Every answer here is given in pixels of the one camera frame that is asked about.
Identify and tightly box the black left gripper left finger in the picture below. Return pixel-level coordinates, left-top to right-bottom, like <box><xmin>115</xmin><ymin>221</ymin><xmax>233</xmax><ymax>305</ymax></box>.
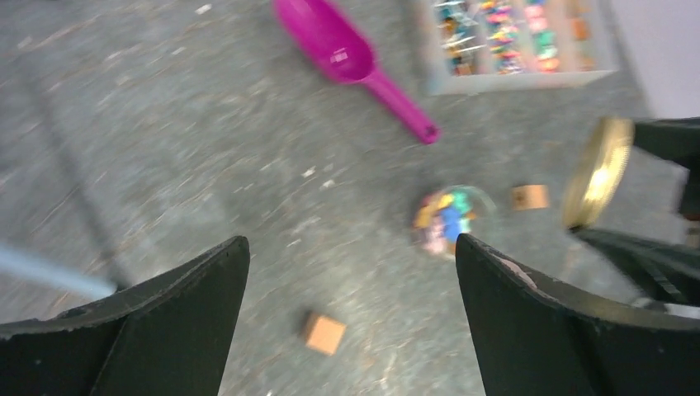
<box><xmin>1</xmin><ymin>236</ymin><xmax>250</xmax><ymax>395</ymax></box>

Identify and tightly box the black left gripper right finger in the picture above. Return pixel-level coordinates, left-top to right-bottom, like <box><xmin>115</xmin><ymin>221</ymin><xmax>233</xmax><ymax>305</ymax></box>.
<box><xmin>455</xmin><ymin>234</ymin><xmax>699</xmax><ymax>395</ymax></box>

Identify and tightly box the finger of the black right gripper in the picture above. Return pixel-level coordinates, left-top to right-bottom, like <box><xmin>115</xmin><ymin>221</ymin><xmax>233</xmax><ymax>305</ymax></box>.
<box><xmin>633</xmin><ymin>117</ymin><xmax>699</xmax><ymax>170</ymax></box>
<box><xmin>571</xmin><ymin>227</ymin><xmax>699</xmax><ymax>306</ymax></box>

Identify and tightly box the gold jar lid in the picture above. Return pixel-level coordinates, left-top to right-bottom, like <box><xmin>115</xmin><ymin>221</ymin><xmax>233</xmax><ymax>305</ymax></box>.
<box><xmin>562</xmin><ymin>117</ymin><xmax>634</xmax><ymax>229</ymax></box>

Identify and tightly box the clear glass jar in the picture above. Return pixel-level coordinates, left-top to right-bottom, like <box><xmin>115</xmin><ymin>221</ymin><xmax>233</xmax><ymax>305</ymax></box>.
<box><xmin>413</xmin><ymin>185</ymin><xmax>500</xmax><ymax>259</ymax></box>

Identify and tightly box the clear compartment candy box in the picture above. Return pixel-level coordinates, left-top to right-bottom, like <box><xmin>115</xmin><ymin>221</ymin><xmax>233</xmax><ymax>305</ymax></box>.
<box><xmin>414</xmin><ymin>1</ymin><xmax>618</xmax><ymax>95</ymax></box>

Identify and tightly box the magenta plastic scoop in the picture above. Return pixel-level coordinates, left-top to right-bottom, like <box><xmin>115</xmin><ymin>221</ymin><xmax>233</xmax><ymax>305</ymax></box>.
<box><xmin>271</xmin><ymin>0</ymin><xmax>441</xmax><ymax>144</ymax></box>

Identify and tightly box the wooden letter cube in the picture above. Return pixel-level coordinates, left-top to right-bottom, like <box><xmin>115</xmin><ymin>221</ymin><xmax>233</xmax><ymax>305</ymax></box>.
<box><xmin>511</xmin><ymin>185</ymin><xmax>550</xmax><ymax>210</ymax></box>

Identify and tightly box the plain wooden cube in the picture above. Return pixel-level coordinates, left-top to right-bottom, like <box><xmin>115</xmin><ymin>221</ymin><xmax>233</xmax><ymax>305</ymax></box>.
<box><xmin>302</xmin><ymin>312</ymin><xmax>347</xmax><ymax>356</ymax></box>

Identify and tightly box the light blue music stand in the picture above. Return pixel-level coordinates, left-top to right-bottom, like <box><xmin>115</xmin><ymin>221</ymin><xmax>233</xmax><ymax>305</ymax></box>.
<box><xmin>1</xmin><ymin>243</ymin><xmax>118</xmax><ymax>300</ymax></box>

